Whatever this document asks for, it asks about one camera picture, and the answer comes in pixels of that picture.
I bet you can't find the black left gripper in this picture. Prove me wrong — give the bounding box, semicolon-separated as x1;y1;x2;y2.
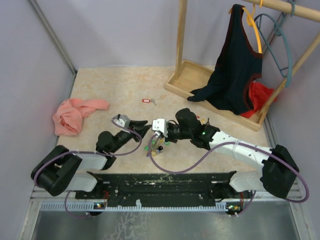
110;119;152;154

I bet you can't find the large keyring with coloured tags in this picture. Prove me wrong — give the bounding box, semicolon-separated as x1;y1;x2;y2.
144;133;170;157

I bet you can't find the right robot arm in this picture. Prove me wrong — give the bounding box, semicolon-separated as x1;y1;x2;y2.
164;108;299;199

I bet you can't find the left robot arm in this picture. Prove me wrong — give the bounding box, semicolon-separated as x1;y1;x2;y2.
30;115;152;199

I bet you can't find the dark navy tank top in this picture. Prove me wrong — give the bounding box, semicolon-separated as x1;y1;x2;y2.
187;4;263;118

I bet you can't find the pink crumpled cloth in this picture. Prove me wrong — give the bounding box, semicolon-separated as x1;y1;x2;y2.
52;98;110;136

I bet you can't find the red cloth in rack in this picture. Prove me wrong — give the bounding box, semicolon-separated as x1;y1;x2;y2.
241;82;274;118

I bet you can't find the yellow clothes hanger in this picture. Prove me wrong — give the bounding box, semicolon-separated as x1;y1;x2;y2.
242;4;262;54

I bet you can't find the blue-grey clothes hanger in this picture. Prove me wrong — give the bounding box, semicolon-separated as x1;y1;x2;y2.
254;12;293;88

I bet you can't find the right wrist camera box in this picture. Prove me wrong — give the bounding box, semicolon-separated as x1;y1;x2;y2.
152;118;168;138

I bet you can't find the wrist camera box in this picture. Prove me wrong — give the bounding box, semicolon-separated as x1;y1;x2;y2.
152;118;168;138
111;114;131;130

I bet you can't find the key with yellow ring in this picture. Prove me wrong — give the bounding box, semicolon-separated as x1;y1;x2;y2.
200;118;210;125

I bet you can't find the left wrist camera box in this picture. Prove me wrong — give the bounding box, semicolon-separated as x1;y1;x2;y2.
111;114;131;130

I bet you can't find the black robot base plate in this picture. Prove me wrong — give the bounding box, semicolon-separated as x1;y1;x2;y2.
75;171;254;215

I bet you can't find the grey wall corner rail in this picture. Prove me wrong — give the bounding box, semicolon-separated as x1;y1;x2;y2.
26;0;77;75

